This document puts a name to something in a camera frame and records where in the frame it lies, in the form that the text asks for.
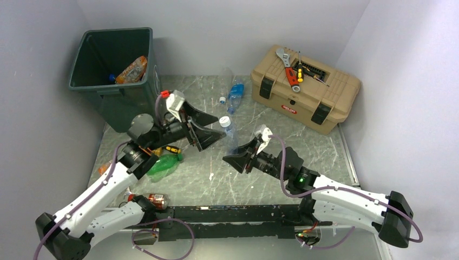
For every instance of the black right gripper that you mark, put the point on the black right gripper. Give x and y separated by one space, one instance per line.
239 161

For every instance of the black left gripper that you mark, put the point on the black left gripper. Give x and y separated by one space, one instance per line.
202 137

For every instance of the crushed clear blue bottle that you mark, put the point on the crushed clear blue bottle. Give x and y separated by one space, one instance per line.
231 134

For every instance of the blue label water bottle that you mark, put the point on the blue label water bottle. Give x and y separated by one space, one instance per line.
234 97

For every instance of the clear orange-label bottle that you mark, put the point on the clear orange-label bottle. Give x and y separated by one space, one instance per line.
134 72

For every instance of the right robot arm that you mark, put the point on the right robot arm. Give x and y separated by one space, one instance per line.
326 200

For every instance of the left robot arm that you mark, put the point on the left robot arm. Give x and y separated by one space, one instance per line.
71 232

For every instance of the dark green trash bin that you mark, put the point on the dark green trash bin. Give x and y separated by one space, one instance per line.
115 71

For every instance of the small screwdriver on table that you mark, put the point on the small screwdriver on table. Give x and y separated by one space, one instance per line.
168 148

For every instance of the green plastic bottle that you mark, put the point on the green plastic bottle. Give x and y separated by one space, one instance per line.
166 165

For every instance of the tall clear bottle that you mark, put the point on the tall clear bottle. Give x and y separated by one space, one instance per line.
225 80

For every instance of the crushed red soda can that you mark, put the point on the crushed red soda can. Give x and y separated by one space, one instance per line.
154 199

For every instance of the tan plastic toolbox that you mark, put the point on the tan plastic toolbox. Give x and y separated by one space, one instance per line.
326 96

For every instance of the yellow black screwdriver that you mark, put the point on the yellow black screwdriver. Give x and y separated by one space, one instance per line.
300 72

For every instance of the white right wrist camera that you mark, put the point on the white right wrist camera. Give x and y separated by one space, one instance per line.
262 134

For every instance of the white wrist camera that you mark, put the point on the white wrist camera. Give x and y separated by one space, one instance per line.
174 100
262 134

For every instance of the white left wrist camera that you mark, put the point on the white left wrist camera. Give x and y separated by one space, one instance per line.
174 100

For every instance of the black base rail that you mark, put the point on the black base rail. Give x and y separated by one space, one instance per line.
282 221

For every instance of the red-handled adjustable wrench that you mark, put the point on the red-handled adjustable wrench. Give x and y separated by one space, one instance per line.
289 71

